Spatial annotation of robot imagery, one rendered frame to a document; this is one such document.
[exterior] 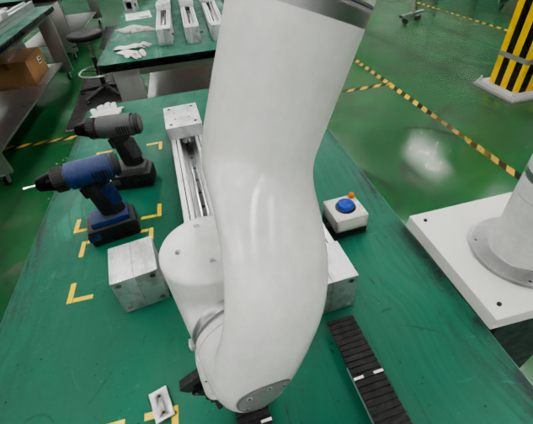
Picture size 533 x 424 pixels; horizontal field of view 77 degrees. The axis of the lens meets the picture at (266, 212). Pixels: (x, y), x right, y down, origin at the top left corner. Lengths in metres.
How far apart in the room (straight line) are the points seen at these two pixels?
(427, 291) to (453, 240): 0.14
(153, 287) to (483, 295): 0.63
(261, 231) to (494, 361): 0.57
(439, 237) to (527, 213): 0.18
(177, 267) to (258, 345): 0.10
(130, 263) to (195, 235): 0.42
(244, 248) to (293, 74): 0.11
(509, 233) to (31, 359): 0.93
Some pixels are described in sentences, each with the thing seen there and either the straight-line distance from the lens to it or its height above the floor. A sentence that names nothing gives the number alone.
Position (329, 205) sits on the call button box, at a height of 0.84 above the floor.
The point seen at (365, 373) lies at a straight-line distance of 0.61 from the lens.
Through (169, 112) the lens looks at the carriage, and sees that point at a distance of 1.19.
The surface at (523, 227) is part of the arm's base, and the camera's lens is 0.76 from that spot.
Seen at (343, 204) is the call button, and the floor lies 0.85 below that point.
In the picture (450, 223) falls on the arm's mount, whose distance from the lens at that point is 0.87.
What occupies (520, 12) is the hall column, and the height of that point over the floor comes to 0.62.
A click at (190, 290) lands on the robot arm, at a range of 0.29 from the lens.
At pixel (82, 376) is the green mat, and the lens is 0.74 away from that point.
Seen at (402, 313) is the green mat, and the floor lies 0.78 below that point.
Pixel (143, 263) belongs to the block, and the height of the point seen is 0.87.
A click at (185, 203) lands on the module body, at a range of 0.83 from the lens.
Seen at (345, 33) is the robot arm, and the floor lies 1.32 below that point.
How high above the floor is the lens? 1.37
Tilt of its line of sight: 42 degrees down
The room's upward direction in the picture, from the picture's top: 6 degrees counter-clockwise
